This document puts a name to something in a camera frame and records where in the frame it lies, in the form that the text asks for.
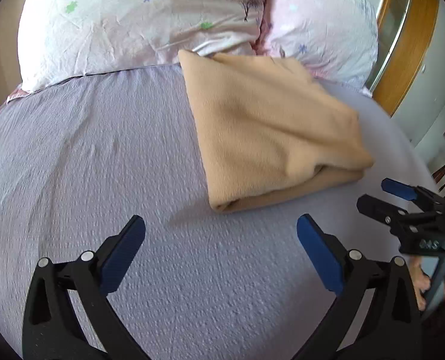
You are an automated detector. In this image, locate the tan fleece garment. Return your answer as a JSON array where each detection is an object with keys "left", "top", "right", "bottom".
[{"left": 179, "top": 50, "right": 374, "bottom": 213}]

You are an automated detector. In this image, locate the black device with green light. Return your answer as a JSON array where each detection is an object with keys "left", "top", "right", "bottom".
[{"left": 432, "top": 164, "right": 445, "bottom": 198}]

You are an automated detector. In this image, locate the lilac bed sheet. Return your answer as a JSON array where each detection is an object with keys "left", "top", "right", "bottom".
[{"left": 0, "top": 67, "right": 434, "bottom": 359}]

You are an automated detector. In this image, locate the pink floral pillow left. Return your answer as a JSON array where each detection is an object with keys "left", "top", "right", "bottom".
[{"left": 11, "top": 0, "right": 265, "bottom": 98}]

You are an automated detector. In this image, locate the person's right hand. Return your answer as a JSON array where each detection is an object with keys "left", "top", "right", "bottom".
[{"left": 408, "top": 256, "right": 445, "bottom": 311}]

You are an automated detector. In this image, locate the pink floral pillow right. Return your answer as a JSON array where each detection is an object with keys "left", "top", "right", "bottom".
[{"left": 255, "top": 0, "right": 378, "bottom": 93}]

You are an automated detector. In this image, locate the wooden framed window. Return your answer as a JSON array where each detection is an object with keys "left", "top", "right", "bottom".
[{"left": 366, "top": 0, "right": 439, "bottom": 116}]

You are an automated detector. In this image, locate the pink floral pillow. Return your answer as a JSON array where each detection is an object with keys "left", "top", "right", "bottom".
[
  {"left": 255, "top": 0, "right": 378, "bottom": 93},
  {"left": 11, "top": 0, "right": 265, "bottom": 98}
]

